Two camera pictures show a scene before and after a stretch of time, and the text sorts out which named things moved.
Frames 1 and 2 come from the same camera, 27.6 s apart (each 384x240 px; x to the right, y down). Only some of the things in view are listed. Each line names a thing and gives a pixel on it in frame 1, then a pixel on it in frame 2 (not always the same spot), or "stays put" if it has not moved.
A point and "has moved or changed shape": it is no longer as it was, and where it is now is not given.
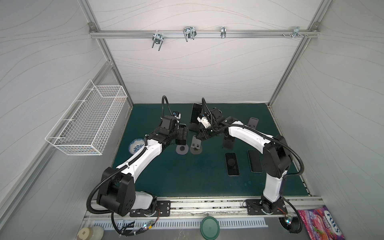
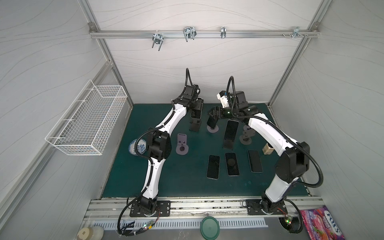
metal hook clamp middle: [189, 32] stays put
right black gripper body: [197, 135] → [215, 112]
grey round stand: [196, 146] has moved or changed shape
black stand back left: [194, 127] stays put
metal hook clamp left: [158, 38] stays put
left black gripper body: [181, 133] → [198, 104]
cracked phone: [232, 164] stays put
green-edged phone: [255, 161] stays put
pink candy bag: [320, 224] stays put
